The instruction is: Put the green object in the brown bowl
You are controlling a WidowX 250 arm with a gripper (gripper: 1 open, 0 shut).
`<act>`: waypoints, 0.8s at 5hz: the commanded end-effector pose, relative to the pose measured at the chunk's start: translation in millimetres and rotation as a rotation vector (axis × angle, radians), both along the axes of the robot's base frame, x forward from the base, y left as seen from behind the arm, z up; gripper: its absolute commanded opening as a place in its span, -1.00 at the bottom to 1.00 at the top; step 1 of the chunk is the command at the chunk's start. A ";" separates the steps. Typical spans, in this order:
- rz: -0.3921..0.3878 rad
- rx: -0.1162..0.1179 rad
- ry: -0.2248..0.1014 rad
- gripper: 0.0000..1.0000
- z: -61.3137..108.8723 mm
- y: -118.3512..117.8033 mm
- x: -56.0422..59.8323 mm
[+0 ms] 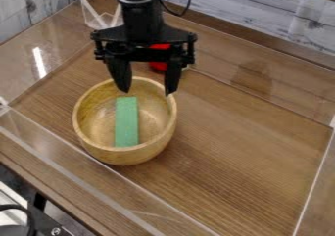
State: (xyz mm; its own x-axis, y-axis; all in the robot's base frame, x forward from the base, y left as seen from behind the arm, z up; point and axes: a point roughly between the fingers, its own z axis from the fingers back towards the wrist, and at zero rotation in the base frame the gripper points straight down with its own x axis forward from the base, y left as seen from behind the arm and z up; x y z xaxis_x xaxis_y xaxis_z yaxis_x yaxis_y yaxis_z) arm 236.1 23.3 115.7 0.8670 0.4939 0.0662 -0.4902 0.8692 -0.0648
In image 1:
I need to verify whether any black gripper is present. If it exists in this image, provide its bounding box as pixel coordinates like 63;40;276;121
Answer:
91;24;198;95

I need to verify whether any green rectangular block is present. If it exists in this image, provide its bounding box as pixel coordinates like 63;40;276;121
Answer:
114;97;139;147

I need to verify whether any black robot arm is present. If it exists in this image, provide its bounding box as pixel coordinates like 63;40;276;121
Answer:
91;0;198;96

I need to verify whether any wooden brown bowl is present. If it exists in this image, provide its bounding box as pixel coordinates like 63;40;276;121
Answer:
73;76;177;165

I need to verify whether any red plush strawberry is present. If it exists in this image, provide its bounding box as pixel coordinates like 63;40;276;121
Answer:
150;43;171;71

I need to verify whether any black cable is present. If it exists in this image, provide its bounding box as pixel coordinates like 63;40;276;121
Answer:
159;0;193;18

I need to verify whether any clear acrylic tray wall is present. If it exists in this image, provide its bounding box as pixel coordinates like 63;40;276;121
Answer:
0;0;335;236

